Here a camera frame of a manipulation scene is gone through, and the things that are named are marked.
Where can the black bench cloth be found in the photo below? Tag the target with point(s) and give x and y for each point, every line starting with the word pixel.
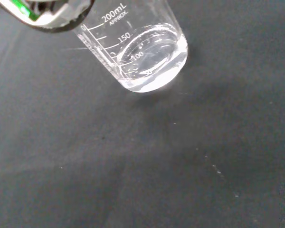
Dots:
pixel 133 154

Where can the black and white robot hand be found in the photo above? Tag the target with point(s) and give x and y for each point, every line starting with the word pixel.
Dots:
pixel 50 16

